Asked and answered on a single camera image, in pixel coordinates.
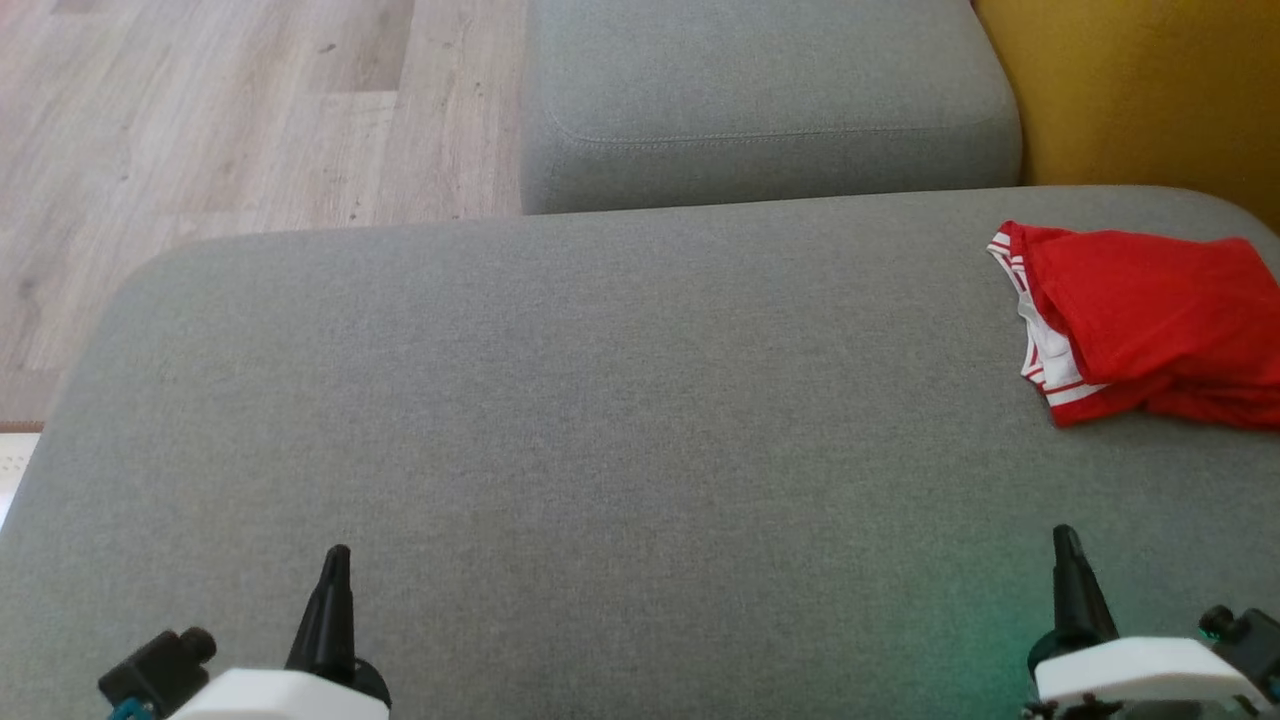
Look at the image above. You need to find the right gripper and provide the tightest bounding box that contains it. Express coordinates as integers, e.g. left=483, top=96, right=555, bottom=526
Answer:
left=1027, top=524, right=1269, bottom=713

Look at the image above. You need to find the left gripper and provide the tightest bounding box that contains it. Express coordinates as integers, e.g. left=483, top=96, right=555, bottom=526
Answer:
left=168, top=544, right=393, bottom=720

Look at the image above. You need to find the red Bulls 23 jersey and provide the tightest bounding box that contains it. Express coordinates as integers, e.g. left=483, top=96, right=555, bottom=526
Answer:
left=987, top=220, right=1280, bottom=431

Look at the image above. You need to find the white patterned rug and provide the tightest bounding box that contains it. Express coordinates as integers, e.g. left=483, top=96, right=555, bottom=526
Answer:
left=0, top=420, right=46, bottom=531

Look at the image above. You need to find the large grey sofa cushion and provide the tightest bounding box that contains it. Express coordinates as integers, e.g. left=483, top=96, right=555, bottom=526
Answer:
left=0, top=185, right=1280, bottom=720

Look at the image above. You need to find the grey sofa seat cushion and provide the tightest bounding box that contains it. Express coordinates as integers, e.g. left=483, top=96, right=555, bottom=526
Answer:
left=520, top=0, right=1024, bottom=216

